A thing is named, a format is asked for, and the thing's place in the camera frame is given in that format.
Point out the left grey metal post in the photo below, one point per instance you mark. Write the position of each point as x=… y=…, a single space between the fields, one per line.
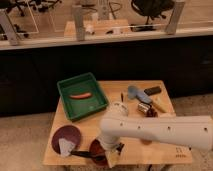
x=8 y=28

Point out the black rectangular block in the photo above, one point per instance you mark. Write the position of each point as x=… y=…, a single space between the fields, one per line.
x=153 y=90

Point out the wooden block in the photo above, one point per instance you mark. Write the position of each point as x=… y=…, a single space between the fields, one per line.
x=157 y=104

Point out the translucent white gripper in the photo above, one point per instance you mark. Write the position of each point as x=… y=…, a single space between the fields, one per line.
x=113 y=155

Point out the wooden table top board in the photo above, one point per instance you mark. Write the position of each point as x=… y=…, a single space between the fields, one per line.
x=134 y=151

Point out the green plastic tray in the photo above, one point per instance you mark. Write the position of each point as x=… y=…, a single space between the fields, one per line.
x=77 y=109

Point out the orange sausage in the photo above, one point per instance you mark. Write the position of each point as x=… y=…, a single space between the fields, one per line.
x=81 y=96

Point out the middle grey metal post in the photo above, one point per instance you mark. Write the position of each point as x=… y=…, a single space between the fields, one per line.
x=78 y=21

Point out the dark maroon plate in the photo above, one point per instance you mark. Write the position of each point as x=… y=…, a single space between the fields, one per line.
x=70 y=133

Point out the dark red grape bunch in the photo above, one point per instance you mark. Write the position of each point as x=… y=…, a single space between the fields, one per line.
x=152 y=113

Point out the right grey metal post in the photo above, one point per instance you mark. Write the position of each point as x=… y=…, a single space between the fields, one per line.
x=175 y=16

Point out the orange fruit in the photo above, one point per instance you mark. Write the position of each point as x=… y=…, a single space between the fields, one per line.
x=146 y=142

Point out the grey metal post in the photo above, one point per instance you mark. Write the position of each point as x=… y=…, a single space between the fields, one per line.
x=78 y=21
x=8 y=28
x=175 y=16

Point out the black office chair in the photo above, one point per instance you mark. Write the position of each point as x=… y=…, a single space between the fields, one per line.
x=152 y=8

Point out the red bowl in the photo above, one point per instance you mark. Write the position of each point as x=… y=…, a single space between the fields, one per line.
x=97 y=150

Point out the crumpled grey cloth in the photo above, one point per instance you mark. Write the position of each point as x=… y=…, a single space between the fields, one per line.
x=65 y=147

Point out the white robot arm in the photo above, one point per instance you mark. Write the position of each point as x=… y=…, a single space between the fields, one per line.
x=189 y=131

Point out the small metal can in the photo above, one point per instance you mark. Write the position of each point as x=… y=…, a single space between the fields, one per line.
x=144 y=108

